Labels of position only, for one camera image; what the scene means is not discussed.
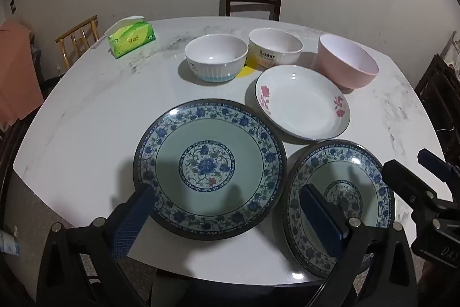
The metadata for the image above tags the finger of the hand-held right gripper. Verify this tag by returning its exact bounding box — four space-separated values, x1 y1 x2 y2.
417 148 460 185
382 159 437 218

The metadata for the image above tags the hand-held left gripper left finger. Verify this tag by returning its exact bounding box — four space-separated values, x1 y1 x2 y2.
36 183 157 307

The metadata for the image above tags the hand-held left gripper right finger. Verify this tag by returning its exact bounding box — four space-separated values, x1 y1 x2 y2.
300 184 419 307

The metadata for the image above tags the small blue floral plate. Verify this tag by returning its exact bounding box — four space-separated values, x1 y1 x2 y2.
282 140 396 281

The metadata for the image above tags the large blue floral plate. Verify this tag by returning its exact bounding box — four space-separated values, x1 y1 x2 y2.
133 98 288 241

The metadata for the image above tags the white plate with pink flowers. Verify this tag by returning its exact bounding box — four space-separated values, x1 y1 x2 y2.
255 65 351 141

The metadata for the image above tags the pink bowl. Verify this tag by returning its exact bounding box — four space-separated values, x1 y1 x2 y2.
312 34 380 91

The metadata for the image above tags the cream bowl with lettering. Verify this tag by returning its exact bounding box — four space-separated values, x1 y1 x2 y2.
248 27 304 71

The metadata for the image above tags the white ribbed bowl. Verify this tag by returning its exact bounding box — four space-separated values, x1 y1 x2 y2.
185 34 249 83

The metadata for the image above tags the dark wooden furniture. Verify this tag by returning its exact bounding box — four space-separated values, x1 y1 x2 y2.
413 52 460 164

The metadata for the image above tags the pile of plastic bags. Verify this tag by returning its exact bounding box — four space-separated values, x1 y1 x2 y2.
442 32 460 70

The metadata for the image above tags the blue white packet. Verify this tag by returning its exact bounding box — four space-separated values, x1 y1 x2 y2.
0 230 20 257

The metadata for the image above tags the round yellow warning sticker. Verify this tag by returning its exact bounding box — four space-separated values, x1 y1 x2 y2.
235 64 256 78

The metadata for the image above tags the green tissue pack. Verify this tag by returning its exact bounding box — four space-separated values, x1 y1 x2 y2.
104 15 157 59

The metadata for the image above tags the pink cloth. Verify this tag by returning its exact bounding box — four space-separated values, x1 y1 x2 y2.
0 19 45 131

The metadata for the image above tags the bamboo chair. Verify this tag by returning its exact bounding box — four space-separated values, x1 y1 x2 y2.
55 15 99 70

